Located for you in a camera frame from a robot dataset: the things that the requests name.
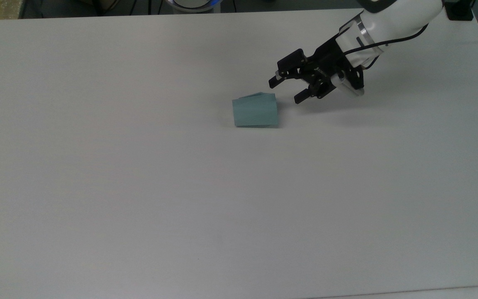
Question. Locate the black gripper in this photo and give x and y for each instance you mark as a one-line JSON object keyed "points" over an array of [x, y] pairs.
{"points": [[322, 66]]}

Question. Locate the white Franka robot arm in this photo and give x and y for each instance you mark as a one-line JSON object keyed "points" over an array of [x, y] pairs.
{"points": [[396, 16]]}

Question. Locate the black clamp block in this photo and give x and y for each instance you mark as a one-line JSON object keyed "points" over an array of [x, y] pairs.
{"points": [[459, 10]]}

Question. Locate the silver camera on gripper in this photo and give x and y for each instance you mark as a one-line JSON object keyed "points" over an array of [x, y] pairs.
{"points": [[347, 85]]}

